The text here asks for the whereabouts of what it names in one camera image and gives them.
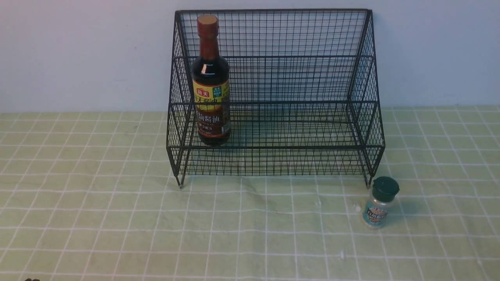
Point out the black wire mesh rack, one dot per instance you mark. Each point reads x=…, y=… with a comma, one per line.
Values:
x=304, y=95

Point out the soy sauce bottle red cap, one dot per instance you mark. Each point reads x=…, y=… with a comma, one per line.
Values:
x=211, y=85

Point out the small seasoning jar green lid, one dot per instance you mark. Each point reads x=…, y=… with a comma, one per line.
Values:
x=381, y=197

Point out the green checkered tablecloth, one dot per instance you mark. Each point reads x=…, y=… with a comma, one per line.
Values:
x=90, y=197

